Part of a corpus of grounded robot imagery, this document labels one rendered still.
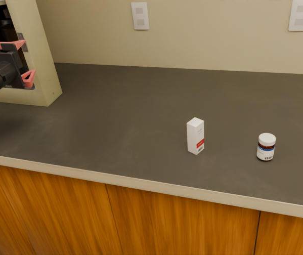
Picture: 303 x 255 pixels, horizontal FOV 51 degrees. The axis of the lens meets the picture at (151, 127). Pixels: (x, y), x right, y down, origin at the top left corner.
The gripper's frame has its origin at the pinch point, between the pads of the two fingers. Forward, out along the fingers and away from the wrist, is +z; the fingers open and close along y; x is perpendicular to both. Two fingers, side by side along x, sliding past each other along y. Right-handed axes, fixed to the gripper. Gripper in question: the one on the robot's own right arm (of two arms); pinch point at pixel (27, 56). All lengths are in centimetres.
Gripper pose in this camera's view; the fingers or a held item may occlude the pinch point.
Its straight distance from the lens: 106.6
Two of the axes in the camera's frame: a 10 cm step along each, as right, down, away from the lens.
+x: -9.4, -1.0, 3.1
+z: 3.1, -5.9, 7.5
